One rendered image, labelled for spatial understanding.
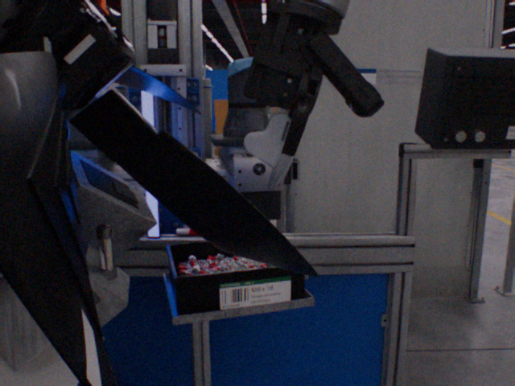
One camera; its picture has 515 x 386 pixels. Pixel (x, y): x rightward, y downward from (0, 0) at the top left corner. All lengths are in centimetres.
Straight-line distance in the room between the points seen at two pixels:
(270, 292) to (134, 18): 102
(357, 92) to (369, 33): 192
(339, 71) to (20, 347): 43
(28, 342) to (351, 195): 211
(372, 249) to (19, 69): 83
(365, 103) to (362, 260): 50
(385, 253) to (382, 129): 152
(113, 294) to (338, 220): 200
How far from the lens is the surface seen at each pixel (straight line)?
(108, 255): 54
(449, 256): 272
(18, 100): 19
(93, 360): 19
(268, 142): 50
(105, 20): 48
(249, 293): 70
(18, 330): 48
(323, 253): 93
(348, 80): 51
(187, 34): 146
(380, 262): 97
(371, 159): 242
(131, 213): 60
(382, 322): 104
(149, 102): 89
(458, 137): 92
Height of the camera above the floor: 113
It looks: 11 degrees down
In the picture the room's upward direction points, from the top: straight up
